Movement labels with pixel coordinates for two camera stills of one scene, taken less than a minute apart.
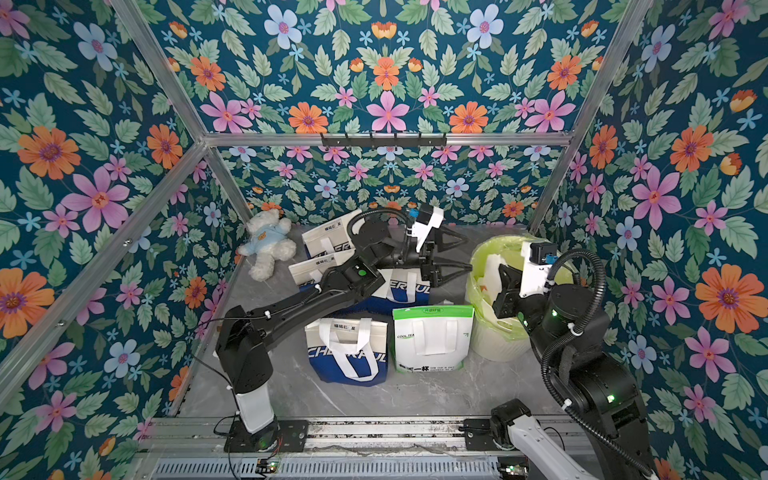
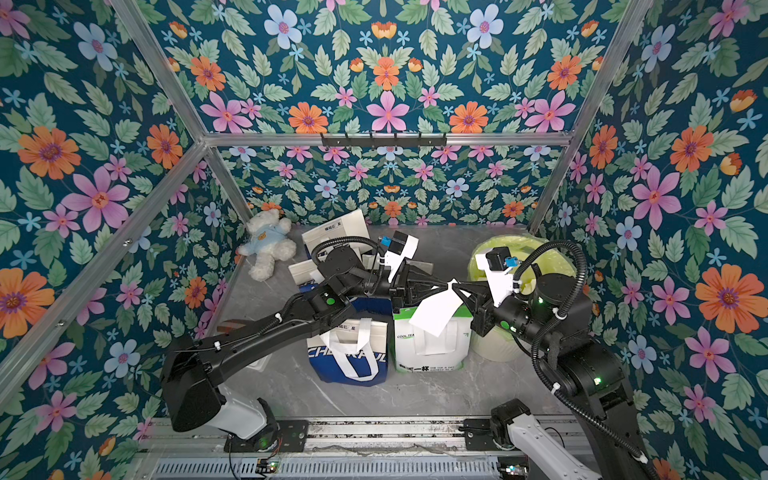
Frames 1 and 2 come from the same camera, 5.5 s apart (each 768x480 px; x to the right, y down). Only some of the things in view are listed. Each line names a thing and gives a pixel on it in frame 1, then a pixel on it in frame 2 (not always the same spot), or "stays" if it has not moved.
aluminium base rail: x=355 y=449 stays
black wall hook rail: x=384 y=141 stays
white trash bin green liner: x=500 y=338 stays
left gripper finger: x=438 y=280 → x=419 y=290
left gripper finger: x=438 y=236 → x=421 y=272
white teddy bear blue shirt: x=266 y=231 stays
